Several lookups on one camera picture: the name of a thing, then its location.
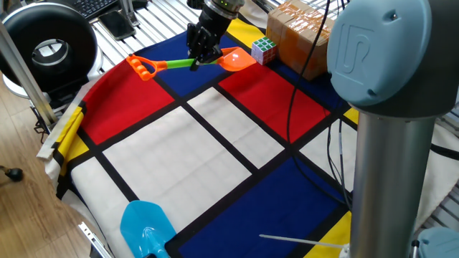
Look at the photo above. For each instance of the aluminium frame post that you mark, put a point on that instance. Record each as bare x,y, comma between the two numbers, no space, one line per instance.
27,75

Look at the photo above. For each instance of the black keyboard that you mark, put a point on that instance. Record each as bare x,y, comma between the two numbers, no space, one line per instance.
95,7

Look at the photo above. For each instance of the colour-block tablecloth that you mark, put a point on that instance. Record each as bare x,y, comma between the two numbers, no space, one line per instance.
143,107

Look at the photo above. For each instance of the black caster wheel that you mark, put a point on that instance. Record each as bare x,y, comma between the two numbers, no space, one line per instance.
14,174

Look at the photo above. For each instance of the black round fan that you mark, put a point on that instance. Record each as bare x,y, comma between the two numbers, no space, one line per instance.
21,36

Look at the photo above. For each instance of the white-edged puzzle cube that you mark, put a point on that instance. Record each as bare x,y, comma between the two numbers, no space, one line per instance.
263,50

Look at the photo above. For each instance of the taped cardboard box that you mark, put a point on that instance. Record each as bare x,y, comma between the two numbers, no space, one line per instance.
297,21

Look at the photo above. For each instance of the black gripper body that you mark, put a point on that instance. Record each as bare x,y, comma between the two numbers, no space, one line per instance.
206,34

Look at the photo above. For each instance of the grey light-blue robot arm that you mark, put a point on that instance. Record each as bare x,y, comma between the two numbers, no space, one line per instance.
387,71

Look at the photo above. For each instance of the black smartphone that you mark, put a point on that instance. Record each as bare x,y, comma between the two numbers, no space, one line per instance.
116,25

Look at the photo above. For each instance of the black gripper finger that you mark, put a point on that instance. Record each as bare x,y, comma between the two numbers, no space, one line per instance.
195,64
213,55

